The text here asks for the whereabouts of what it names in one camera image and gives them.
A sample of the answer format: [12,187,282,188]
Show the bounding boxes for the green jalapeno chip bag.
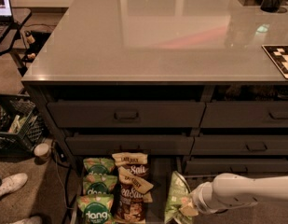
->
[164,171,193,224]

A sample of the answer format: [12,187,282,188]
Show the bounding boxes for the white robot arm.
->
[179,173,288,217]

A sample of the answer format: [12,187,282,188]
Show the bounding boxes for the brown sea salt bag front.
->
[115,167,154,224]

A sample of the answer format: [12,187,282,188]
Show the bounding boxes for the brown sea salt bag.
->
[115,167,154,224]
[112,152,150,179]

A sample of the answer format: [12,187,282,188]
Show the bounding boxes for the brown sea salt bag back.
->
[112,152,150,179]

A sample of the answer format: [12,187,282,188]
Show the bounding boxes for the middle right drawer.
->
[191,135,288,156]

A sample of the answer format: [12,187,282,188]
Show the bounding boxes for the open bottom left drawer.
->
[69,155,190,224]

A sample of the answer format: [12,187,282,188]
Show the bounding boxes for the green dang bag front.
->
[77,194,114,224]

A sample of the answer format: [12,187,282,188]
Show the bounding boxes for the green dang bag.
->
[83,158,115,175]
[83,174,117,195]
[77,194,114,224]

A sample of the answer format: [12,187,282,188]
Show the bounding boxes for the green dang bag middle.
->
[83,174,117,195]

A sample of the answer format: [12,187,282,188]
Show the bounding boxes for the top right drawer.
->
[201,101,288,128]

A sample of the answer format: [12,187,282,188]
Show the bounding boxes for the green dang bag back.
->
[83,158,115,175]

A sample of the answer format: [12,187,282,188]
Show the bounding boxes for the middle left drawer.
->
[66,135,194,155]

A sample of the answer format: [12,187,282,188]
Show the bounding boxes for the dark grey drawer cabinet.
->
[23,0,288,173]

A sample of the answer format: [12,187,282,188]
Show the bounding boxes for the top left drawer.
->
[47,101,205,128]

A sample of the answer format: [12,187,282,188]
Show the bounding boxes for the white paper cup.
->
[34,143,51,161]

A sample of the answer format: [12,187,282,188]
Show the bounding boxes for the black white fiducial marker board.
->
[262,45,288,79]

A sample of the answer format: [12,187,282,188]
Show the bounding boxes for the black plastic milk crate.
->
[0,94,48,156]

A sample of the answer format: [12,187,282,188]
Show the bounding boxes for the black floor cable left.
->
[51,140,76,224]

